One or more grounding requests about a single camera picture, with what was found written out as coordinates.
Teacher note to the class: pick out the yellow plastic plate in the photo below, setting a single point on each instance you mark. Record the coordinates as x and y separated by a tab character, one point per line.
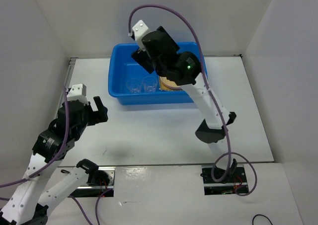
168	83

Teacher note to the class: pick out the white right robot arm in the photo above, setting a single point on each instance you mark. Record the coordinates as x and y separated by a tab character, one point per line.
211	130

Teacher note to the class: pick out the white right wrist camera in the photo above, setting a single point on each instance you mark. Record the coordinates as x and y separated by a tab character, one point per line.
139	30

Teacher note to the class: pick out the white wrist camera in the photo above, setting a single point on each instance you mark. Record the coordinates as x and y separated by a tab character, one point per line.
78	92
139	30

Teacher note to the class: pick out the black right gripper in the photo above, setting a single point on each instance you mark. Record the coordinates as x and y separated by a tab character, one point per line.
141	58

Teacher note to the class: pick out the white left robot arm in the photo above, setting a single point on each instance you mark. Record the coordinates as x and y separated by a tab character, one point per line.
32	203

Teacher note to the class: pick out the woven bamboo mat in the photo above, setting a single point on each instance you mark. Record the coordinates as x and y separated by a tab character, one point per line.
160	86

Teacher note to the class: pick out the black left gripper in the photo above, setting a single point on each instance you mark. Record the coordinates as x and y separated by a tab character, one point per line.
102	111

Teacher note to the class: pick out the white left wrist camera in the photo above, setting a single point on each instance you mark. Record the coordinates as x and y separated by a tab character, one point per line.
78	92

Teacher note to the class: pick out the pink plastic plate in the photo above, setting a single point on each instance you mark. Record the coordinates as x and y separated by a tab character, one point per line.
168	89

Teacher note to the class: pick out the clear plastic cup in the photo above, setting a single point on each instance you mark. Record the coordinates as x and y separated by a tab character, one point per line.
149	83
134	85

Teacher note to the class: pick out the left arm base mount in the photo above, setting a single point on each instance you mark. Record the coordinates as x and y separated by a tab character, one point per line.
97	184

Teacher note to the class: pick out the blue plastic bin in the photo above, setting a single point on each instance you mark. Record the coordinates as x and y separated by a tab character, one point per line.
122	68

